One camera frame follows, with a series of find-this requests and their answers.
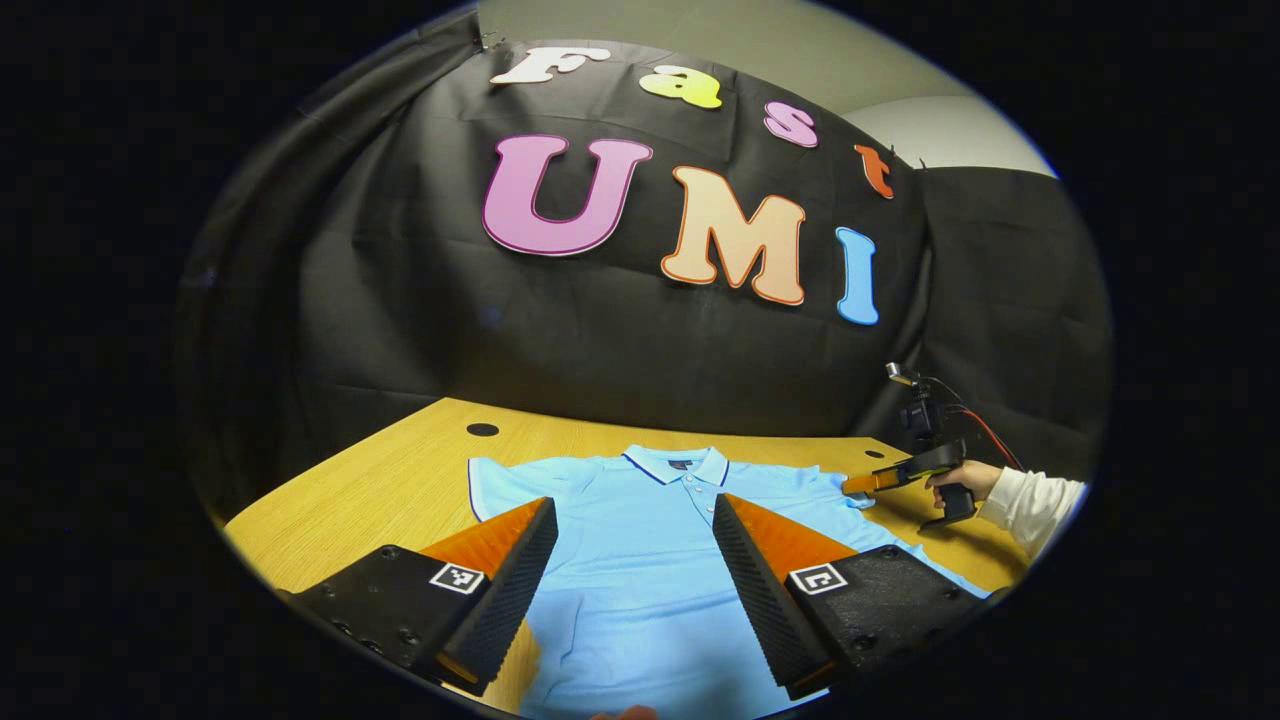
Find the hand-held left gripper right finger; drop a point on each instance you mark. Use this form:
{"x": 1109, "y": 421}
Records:
{"x": 760, "y": 600}

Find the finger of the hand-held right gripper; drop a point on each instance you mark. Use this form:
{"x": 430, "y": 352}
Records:
{"x": 865, "y": 483}

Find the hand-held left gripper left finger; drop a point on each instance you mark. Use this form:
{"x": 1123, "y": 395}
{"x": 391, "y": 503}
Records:
{"x": 510, "y": 600}

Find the light blue T-shirt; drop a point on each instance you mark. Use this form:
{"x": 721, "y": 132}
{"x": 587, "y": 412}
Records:
{"x": 640, "y": 560}

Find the black backdrop cloth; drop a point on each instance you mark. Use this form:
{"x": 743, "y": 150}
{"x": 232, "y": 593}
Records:
{"x": 600, "y": 340}

